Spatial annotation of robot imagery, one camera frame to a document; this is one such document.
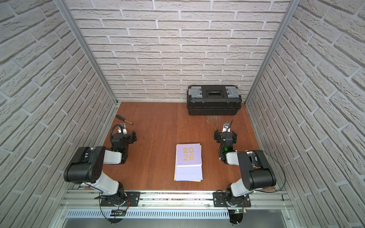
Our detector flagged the purple calendar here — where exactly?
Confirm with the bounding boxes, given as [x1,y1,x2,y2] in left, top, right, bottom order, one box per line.
[175,143,203,182]

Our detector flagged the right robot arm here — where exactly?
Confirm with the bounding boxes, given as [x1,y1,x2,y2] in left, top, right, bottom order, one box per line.
[214,130,277,206]

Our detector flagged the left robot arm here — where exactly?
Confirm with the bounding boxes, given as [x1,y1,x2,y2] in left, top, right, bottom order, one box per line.
[64,131,140,207]

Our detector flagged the black plastic toolbox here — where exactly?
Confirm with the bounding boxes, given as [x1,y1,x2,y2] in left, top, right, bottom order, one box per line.
[187,85,242,116]

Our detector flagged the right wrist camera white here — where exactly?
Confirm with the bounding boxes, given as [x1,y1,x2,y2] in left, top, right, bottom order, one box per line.
[222,122,231,132]

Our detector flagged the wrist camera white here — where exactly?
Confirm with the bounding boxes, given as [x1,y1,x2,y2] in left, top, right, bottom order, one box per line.
[222,122,231,132]
[118,123,127,135]

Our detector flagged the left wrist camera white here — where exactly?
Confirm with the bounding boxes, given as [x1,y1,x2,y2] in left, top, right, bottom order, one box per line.
[118,123,127,135]

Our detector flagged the black handled screwdriver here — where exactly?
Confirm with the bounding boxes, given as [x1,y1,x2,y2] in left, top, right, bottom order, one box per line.
[116,115,133,125]

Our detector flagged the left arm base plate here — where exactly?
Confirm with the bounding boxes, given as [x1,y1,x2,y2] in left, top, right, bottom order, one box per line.
[99,191,141,207]

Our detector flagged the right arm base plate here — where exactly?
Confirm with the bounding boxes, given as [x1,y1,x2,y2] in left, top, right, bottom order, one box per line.
[213,190,252,209]

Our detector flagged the aluminium mounting rail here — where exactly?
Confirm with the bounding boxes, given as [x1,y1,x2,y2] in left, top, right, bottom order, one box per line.
[60,189,294,210]

